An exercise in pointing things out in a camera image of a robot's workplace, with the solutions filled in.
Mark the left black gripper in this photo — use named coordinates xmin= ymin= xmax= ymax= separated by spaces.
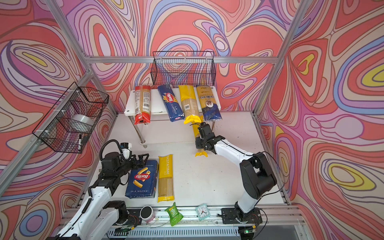
xmin=114 ymin=153 xmax=148 ymax=179

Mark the long yellow Pastatime bag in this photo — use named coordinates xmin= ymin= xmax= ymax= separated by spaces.
xmin=191 ymin=123 xmax=208 ymax=157

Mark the dark blue yellow spaghetti bag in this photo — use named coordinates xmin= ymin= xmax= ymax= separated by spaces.
xmin=197 ymin=86 xmax=222 ymax=122

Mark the blue Barilla rigatoni box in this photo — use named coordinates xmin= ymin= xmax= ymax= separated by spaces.
xmin=125 ymin=160 xmax=159 ymax=199

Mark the blue Barilla spaghetti box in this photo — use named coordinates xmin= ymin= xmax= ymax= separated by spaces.
xmin=158 ymin=85 xmax=185 ymax=122

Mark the yellow barcode spaghetti bag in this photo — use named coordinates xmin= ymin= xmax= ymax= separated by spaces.
xmin=179 ymin=85 xmax=202 ymax=125

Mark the short yellow Pastatime bag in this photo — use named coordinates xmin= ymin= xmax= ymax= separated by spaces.
xmin=158 ymin=155 xmax=175 ymax=202

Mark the red spaghetti bag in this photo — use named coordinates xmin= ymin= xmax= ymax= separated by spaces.
xmin=134 ymin=85 xmax=151 ymax=125

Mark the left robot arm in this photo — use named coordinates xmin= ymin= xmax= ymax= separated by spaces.
xmin=47 ymin=140 xmax=149 ymax=240

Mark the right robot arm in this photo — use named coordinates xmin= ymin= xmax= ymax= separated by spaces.
xmin=195 ymin=123 xmax=277 ymax=222

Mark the white two-tier shelf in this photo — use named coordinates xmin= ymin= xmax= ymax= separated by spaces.
xmin=124 ymin=87 xmax=221 ymax=148

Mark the black marker pen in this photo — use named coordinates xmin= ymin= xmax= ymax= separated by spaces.
xmin=78 ymin=134 xmax=82 ymax=152

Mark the silver tape roll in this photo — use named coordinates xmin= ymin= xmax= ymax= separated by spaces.
xmin=72 ymin=114 xmax=94 ymax=128

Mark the teal alarm clock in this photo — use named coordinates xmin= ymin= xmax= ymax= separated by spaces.
xmin=196 ymin=204 xmax=211 ymax=221

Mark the green snack pouch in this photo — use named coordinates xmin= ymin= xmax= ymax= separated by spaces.
xmin=165 ymin=202 xmax=184 ymax=227

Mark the black wire basket left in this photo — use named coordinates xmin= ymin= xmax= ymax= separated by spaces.
xmin=32 ymin=83 xmax=109 ymax=154

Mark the black wire basket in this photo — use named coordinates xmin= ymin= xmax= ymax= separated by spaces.
xmin=151 ymin=51 xmax=217 ymax=88
xmin=32 ymin=83 xmax=109 ymax=154

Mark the black wire basket back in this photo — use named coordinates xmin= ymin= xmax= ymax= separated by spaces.
xmin=151 ymin=51 xmax=217 ymax=88

